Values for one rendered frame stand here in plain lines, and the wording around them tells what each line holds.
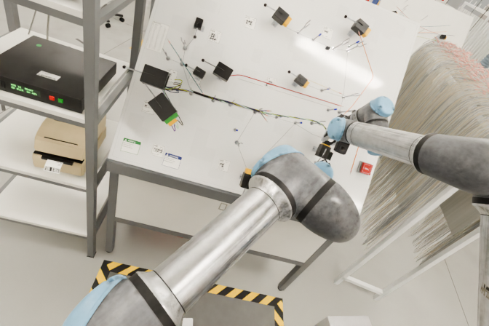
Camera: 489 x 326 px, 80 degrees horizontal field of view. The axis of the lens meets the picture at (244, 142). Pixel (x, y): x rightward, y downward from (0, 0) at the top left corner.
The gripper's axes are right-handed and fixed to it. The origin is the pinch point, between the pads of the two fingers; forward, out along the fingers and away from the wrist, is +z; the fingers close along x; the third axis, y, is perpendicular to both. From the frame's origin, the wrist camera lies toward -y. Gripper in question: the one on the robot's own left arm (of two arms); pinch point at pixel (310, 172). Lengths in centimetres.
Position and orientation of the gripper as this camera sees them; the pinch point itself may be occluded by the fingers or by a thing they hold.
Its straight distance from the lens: 134.4
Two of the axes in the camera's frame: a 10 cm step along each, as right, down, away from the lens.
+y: 9.2, -3.7, -1.3
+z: 1.7, 0.7, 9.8
